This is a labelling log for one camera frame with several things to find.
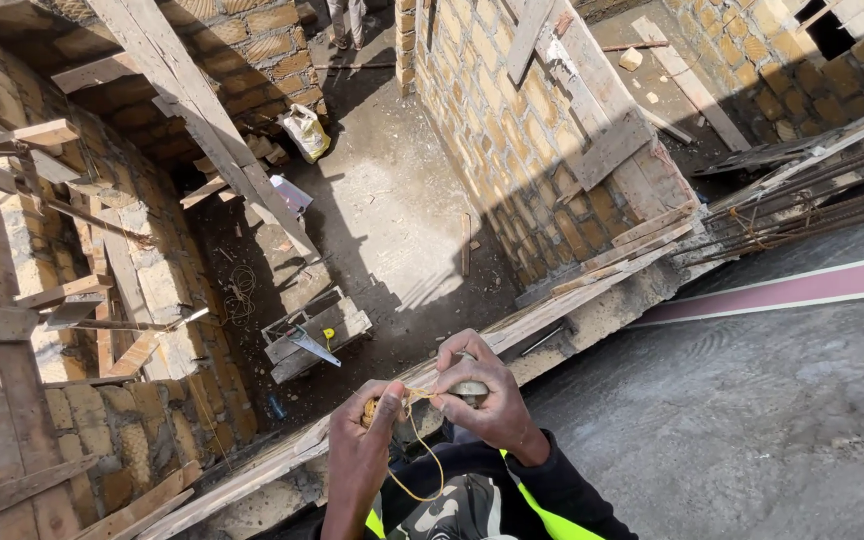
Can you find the yellow high-visibility vest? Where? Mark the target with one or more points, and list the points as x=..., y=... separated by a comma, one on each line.
x=552, y=521

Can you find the bundle of rusty rebar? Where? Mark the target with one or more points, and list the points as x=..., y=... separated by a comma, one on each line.
x=807, y=210

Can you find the person's left hand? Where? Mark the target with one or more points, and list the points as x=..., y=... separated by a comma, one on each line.
x=357, y=450

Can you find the person's right hand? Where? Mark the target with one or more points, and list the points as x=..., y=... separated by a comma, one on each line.
x=503, y=409

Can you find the white woven sack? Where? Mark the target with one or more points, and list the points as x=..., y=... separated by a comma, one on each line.
x=306, y=132

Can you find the yellow twine ball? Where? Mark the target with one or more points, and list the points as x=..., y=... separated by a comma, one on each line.
x=369, y=410

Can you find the handsaw with grey blade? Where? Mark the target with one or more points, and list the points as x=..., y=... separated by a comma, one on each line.
x=312, y=346

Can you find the pale stone block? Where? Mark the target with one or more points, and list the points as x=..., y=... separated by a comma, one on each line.
x=631, y=58

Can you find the white and pink paper bag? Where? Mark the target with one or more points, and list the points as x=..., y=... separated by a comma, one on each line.
x=291, y=193

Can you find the long wooden edge plank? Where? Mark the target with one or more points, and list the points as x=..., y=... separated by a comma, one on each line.
x=522, y=330

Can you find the long pale wooden plank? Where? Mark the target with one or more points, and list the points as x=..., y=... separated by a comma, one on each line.
x=691, y=82

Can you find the short narrow wood strip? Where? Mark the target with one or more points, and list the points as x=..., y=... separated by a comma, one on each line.
x=466, y=244

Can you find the stack of grey timber boards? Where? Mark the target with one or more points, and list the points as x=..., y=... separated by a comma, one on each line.
x=814, y=146

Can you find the camouflage patterned garment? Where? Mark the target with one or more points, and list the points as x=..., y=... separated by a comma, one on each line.
x=451, y=510

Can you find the pink and white strip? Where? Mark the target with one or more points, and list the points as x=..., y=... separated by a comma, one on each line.
x=777, y=291

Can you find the wooden boards on brick wall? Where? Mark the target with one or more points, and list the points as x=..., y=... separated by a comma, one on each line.
x=597, y=127

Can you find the blue plastic bottle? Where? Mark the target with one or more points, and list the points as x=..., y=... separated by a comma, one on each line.
x=277, y=407

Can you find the wooden scaffold timbers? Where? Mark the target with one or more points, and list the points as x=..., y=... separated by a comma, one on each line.
x=34, y=225

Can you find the long diagonal wooden plank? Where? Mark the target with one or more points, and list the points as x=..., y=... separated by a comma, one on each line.
x=199, y=127

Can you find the wooden work bench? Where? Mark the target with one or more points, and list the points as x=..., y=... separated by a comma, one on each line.
x=319, y=330

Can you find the grey metal plumb bob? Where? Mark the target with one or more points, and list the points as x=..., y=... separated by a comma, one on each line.
x=470, y=388

